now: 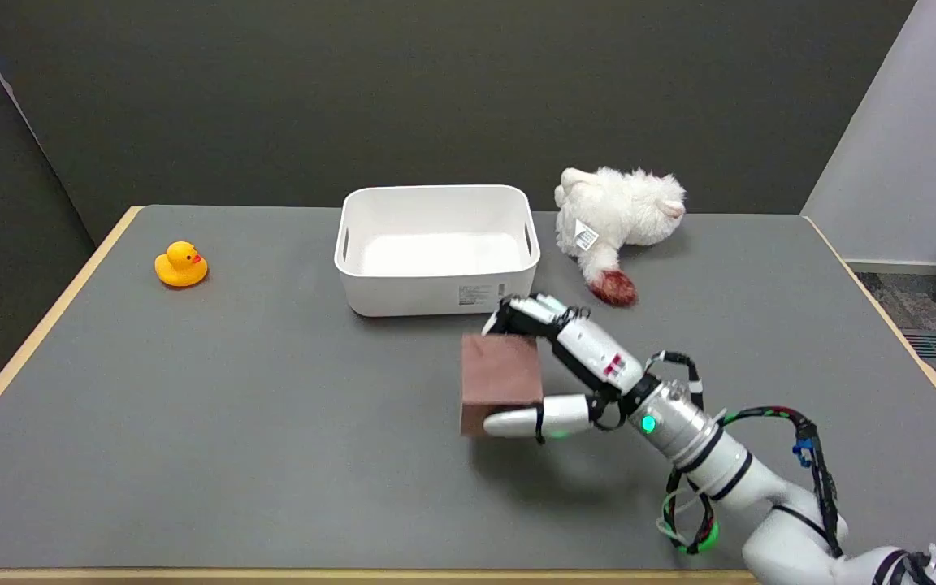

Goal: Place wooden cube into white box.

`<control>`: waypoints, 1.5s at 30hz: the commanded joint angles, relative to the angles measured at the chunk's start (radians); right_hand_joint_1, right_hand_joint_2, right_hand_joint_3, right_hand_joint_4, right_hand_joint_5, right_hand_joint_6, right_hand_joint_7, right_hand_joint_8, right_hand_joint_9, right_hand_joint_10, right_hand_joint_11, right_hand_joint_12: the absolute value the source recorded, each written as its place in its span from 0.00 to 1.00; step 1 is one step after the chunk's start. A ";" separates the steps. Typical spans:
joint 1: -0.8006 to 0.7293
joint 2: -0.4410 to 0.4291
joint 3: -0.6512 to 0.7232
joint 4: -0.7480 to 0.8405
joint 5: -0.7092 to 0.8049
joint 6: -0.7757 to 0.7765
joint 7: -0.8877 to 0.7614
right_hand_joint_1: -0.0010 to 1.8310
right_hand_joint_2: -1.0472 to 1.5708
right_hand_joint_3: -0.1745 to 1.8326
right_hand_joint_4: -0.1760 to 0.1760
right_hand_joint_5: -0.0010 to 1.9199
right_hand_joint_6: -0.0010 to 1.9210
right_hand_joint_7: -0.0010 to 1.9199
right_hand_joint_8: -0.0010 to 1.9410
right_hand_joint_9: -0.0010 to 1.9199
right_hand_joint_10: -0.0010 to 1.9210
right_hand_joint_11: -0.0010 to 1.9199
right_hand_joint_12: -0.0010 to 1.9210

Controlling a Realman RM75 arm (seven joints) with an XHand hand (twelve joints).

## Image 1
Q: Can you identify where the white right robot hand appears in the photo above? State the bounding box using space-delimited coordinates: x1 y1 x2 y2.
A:
481 293 649 440

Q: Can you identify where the brown wooden cube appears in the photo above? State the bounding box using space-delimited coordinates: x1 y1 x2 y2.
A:
460 334 544 437

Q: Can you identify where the white plastic box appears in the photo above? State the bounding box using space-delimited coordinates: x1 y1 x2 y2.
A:
334 185 541 318

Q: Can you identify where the white plush toy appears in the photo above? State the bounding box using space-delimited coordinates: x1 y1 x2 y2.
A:
554 167 687 307

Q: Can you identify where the yellow rubber duck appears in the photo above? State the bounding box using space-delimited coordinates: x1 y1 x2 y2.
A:
154 240 210 288

